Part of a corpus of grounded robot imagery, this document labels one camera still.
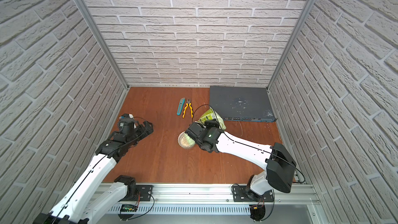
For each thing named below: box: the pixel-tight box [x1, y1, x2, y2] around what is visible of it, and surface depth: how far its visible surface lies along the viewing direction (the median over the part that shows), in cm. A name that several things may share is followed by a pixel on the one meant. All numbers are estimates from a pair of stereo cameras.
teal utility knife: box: [176, 97, 186, 116], surface depth 109 cm
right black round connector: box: [249, 204, 266, 222], surface depth 71 cm
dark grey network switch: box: [209, 85, 278, 122], surface depth 106 cm
